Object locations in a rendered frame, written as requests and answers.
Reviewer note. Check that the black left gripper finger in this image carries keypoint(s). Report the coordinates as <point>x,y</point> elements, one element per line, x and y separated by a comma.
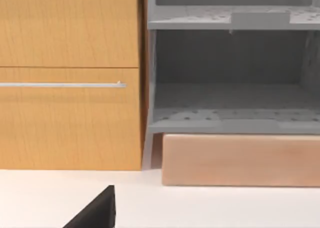
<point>101,210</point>

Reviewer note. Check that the wooden cupboard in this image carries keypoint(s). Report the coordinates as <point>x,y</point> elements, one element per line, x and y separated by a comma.
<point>143,78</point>

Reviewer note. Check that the pale wooden drawer front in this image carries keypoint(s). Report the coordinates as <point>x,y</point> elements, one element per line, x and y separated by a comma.
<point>240,160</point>

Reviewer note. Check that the plain wooden drawer front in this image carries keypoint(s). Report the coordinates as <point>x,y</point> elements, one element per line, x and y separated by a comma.
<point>67,26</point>

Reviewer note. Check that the grey pierced drawer inside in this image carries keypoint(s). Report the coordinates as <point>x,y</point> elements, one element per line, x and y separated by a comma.
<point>225,63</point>

